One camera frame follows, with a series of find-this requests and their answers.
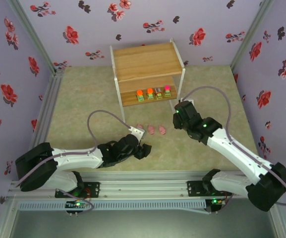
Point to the pink plastic pig toy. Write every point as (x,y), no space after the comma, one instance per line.
(162,130)
(140,126)
(151,129)

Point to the pink-topped green toy car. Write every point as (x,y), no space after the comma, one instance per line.
(167,91)

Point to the grey-topped toy car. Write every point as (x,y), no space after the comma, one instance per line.
(158,93)

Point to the orange-topped green toy car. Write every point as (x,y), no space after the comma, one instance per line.
(140,96)
(150,94)

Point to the circuit board with green light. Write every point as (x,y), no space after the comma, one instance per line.
(77,204)
(215,201)

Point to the grey metal sheet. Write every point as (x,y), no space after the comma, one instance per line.
(142,225)

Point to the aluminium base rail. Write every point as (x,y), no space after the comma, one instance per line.
(142,186)

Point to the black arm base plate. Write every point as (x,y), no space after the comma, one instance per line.
(94,188)
(193,188)

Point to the wooden shelf with white frame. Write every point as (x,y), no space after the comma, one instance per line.
(145,62)

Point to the aluminium side rail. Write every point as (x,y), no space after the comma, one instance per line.
(47,109)

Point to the aluminium corner post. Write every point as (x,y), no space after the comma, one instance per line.
(31,27)
(251,29)

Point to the aluminium lower frame bar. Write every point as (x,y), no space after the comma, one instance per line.
(5,220)
(281,225)

